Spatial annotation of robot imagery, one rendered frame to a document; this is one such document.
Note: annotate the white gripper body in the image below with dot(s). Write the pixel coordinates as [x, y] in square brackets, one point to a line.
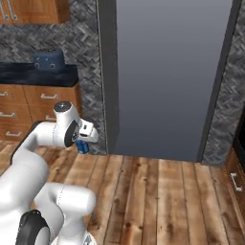
[92, 135]

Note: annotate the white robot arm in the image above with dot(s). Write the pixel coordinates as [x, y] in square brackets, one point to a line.
[22, 178]

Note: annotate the blue soda can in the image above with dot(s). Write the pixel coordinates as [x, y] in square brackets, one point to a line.
[83, 148]

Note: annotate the wooden drawer front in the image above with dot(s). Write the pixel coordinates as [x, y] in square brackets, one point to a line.
[40, 111]
[25, 129]
[63, 94]
[14, 94]
[20, 114]

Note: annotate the blue toaster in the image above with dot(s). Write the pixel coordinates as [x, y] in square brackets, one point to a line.
[48, 60]

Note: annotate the grey fridge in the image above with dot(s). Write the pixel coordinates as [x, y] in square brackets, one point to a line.
[169, 79]

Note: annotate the wooden base cupboard drawer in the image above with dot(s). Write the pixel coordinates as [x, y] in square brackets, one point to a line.
[237, 201]

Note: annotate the wooden wall cupboard door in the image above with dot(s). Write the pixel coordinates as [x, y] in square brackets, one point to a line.
[32, 11]

